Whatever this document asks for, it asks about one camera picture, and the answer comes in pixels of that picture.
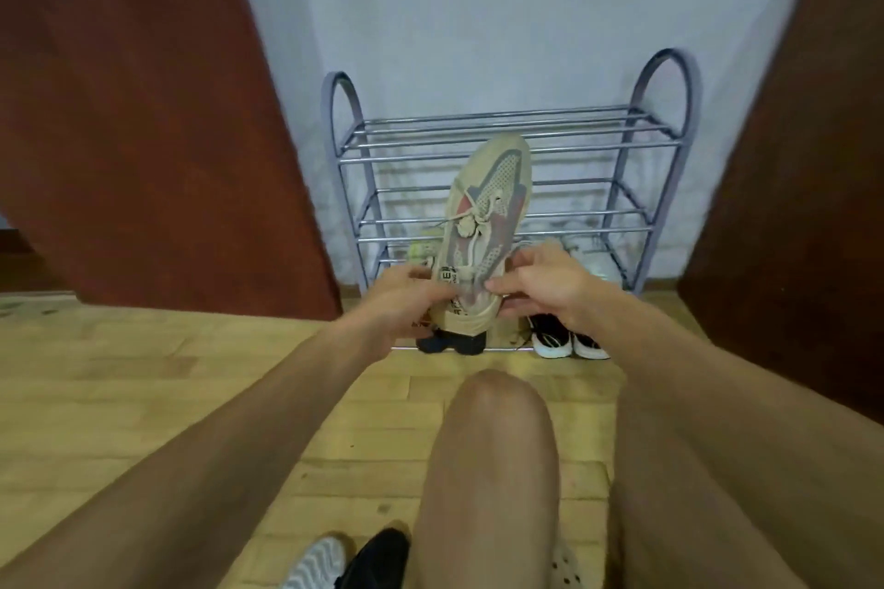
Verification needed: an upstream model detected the person's right hand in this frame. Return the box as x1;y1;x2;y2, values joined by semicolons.
483;239;606;334

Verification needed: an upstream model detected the person's left hand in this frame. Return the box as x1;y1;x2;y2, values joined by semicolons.
355;263;460;359

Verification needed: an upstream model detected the black grey patterned sneaker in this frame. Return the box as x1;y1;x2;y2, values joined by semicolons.
452;329;493;356
415;326;457;356

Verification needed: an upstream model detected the black green sneaker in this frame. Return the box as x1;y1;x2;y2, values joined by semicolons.
571;331;612;362
528;313;575;361

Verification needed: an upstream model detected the beige pink sneaker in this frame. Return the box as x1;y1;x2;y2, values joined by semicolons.
426;133;533;338

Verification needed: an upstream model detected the grey metal shoe rack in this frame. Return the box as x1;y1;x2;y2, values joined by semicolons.
320;48;704;355

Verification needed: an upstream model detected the black orange-accent sneaker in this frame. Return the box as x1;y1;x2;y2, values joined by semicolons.
334;525;413;589

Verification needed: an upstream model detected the white ribbed-sole sneaker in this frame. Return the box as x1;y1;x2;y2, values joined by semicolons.
279;535;349;589

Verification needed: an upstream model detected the person's right forearm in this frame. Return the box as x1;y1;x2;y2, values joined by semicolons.
587;291;884;589

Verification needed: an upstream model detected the person's left forearm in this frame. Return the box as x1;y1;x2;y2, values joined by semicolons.
0;316;388;589

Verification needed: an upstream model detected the person's left leg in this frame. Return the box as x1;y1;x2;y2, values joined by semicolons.
411;368;562;589

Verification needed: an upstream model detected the cream perforated clog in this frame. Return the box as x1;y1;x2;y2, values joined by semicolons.
549;538;583;589

